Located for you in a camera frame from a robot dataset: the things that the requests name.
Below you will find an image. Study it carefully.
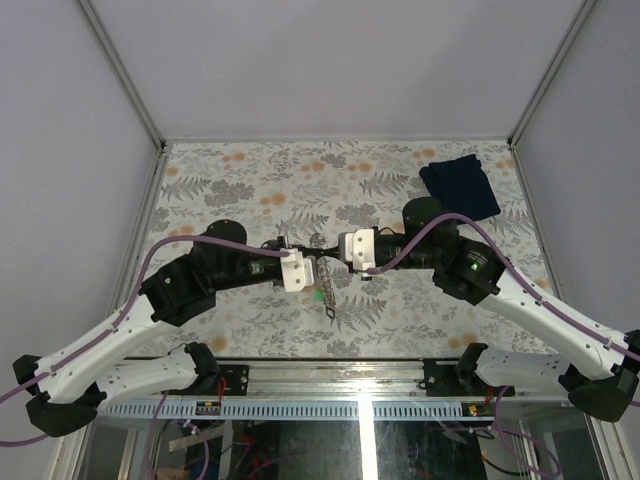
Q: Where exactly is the large metal keyring disc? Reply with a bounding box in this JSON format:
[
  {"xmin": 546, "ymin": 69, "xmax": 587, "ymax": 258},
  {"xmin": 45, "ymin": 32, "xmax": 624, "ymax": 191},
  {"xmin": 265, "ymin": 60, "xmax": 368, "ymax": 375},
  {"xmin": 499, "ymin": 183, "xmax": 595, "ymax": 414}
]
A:
[{"xmin": 309, "ymin": 232, "xmax": 336, "ymax": 321}]

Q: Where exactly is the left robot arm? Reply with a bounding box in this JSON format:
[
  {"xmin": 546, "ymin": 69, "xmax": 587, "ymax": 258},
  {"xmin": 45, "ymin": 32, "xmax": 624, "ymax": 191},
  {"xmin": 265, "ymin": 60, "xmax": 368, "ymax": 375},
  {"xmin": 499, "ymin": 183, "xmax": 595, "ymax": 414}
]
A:
[{"xmin": 13, "ymin": 220, "xmax": 338, "ymax": 438}]

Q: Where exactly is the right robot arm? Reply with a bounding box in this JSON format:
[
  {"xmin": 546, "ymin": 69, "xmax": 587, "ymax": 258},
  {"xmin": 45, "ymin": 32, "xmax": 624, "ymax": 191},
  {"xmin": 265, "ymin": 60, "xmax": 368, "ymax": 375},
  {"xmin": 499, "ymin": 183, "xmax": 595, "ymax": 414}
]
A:
[{"xmin": 321, "ymin": 197, "xmax": 639, "ymax": 422}]

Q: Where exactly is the dark blue folded cloth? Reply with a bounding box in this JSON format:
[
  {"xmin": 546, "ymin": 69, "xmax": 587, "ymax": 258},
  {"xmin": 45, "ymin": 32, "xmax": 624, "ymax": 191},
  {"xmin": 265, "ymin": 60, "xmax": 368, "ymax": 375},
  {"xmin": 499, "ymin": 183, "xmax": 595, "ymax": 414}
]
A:
[{"xmin": 419, "ymin": 154, "xmax": 501, "ymax": 221}]

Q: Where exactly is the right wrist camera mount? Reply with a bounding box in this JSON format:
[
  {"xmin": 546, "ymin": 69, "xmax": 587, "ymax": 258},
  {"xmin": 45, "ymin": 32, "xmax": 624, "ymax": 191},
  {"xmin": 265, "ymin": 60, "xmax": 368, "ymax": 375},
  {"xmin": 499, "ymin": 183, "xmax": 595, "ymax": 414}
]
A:
[{"xmin": 337, "ymin": 227, "xmax": 379, "ymax": 271}]

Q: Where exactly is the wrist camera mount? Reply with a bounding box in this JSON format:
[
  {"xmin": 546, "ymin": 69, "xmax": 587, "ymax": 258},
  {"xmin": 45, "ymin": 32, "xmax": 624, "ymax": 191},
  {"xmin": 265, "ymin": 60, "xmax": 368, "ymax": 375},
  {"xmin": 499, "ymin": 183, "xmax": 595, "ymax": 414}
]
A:
[
  {"xmin": 280, "ymin": 249, "xmax": 316, "ymax": 293},
  {"xmin": 337, "ymin": 227, "xmax": 379, "ymax": 271}
]

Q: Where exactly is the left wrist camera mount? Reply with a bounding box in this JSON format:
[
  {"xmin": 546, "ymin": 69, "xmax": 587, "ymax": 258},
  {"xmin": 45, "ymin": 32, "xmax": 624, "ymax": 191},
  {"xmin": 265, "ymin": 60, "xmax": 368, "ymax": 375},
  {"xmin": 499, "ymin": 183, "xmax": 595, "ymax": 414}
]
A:
[{"xmin": 280, "ymin": 249, "xmax": 316, "ymax": 293}]

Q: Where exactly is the metal base rail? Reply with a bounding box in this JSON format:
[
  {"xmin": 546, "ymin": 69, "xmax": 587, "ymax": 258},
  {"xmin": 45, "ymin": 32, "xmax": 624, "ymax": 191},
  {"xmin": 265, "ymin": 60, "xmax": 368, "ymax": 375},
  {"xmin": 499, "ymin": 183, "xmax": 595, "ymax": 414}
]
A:
[{"xmin": 219, "ymin": 357, "xmax": 484, "ymax": 400}]

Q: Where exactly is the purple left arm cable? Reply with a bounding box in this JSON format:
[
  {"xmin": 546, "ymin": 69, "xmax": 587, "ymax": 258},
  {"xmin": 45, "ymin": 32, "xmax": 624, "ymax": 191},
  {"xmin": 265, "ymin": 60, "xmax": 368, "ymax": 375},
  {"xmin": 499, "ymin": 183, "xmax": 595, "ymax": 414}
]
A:
[{"xmin": 0, "ymin": 234, "xmax": 294, "ymax": 449}]

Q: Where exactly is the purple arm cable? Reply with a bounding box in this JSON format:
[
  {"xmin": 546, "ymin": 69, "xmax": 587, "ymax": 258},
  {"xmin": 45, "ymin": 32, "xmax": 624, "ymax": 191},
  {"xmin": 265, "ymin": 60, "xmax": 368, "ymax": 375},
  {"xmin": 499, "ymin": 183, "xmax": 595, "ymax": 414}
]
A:
[
  {"xmin": 0, "ymin": 234, "xmax": 294, "ymax": 449},
  {"xmin": 362, "ymin": 213, "xmax": 640, "ymax": 364}
]

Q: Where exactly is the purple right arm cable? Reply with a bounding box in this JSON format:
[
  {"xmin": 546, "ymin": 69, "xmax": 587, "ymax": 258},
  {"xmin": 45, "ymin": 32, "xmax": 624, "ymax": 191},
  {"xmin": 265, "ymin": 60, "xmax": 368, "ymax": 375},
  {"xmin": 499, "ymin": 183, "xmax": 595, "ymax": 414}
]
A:
[{"xmin": 362, "ymin": 213, "xmax": 640, "ymax": 364}]

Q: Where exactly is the white slotted cable duct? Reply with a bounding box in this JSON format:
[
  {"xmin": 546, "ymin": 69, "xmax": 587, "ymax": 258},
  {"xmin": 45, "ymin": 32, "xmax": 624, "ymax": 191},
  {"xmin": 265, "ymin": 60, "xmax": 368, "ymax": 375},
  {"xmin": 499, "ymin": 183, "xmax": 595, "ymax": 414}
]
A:
[{"xmin": 102, "ymin": 398, "xmax": 491, "ymax": 422}]

